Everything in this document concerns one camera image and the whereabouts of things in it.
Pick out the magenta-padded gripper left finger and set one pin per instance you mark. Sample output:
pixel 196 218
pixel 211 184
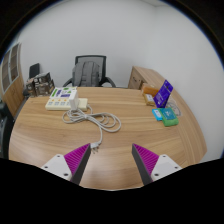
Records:
pixel 63 166

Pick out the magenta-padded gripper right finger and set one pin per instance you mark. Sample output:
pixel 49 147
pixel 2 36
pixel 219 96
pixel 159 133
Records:
pixel 160 166

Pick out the green box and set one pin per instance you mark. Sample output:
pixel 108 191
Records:
pixel 169 117

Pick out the small blue box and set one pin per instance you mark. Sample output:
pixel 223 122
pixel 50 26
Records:
pixel 157 114

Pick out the clear round disc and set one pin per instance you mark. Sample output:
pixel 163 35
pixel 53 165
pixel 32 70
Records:
pixel 176 108

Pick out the cream power strip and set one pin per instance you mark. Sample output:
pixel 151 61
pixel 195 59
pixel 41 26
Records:
pixel 55 104

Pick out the small tan box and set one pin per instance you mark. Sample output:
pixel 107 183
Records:
pixel 149 100

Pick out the dark chair at table edge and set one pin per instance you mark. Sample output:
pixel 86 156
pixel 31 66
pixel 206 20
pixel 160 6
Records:
pixel 4 133

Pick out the purple packaging pouch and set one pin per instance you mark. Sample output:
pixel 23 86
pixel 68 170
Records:
pixel 163 94

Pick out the orange cardboard box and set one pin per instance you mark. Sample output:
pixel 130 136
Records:
pixel 149 90

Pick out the wooden side cabinet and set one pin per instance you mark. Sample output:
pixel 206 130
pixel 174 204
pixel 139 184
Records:
pixel 146 75

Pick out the grey backpack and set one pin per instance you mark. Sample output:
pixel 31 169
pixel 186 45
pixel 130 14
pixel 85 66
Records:
pixel 86 74

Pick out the wooden shelf unit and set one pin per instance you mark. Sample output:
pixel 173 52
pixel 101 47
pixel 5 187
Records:
pixel 11 83

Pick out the small black chair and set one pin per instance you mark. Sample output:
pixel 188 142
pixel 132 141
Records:
pixel 34 70

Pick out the black mesh office chair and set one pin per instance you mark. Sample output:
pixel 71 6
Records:
pixel 101 63

